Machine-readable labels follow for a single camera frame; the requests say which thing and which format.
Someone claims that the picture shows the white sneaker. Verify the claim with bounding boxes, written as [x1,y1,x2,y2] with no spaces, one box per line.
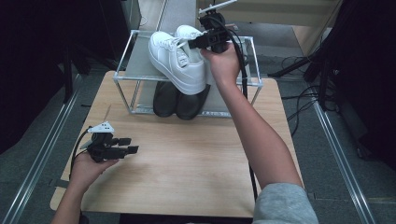
[148,31,208,96]
[173,24,208,63]

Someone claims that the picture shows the black shoe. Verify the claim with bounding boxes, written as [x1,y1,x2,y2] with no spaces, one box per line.
[152,81,180,119]
[175,83,212,121]

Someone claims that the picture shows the black tripod stand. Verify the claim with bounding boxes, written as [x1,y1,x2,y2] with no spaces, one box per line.
[266,50,335,111]

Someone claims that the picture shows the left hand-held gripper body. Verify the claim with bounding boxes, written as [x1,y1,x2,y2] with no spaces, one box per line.
[87,121,125,163]

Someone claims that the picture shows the light wooden cabinet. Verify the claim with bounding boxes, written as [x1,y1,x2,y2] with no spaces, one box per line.
[195,0,344,57]

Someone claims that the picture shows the metal shoe rack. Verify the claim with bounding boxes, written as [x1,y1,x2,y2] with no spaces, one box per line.
[113,29,265,119]

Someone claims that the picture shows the person's left hand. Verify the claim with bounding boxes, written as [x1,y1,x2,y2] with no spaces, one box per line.
[68,152,120,189]

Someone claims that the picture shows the metal floor rail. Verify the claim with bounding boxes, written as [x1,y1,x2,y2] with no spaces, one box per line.
[0,74,83,224]
[311,101,377,224]

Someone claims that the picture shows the person's right hand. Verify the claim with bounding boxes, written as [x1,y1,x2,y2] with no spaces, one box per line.
[200,42,242,90]

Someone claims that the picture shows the dark curtain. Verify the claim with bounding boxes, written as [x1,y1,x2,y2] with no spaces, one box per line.
[0,0,132,155]
[311,0,396,171]

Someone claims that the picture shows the black floor cables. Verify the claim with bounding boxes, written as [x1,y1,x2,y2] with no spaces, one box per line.
[281,55,322,138]

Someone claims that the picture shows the black metal stand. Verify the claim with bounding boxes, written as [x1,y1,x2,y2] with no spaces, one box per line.
[62,43,120,105]

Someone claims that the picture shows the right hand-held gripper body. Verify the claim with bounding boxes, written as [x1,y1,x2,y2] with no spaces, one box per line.
[198,0,239,54]

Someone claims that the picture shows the grey sleeve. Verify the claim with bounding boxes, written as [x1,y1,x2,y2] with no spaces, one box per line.
[252,182,320,224]

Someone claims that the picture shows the right hand-held gripper cable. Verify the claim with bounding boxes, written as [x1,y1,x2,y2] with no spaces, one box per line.
[205,15,260,203]

